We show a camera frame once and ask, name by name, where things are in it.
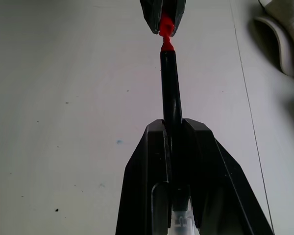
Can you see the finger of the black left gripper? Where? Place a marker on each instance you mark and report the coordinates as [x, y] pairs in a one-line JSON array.
[[180, 14], [150, 14]]

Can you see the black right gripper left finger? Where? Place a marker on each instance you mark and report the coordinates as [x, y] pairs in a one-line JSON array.
[[142, 176]]

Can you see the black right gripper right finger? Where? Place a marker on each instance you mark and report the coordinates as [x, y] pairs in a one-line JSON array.
[[210, 176]]

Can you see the red marker cap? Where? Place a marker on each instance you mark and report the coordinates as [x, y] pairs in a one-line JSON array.
[[165, 24]]

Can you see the black marker with red tip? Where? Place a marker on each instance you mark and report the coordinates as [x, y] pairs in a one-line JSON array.
[[171, 85]]

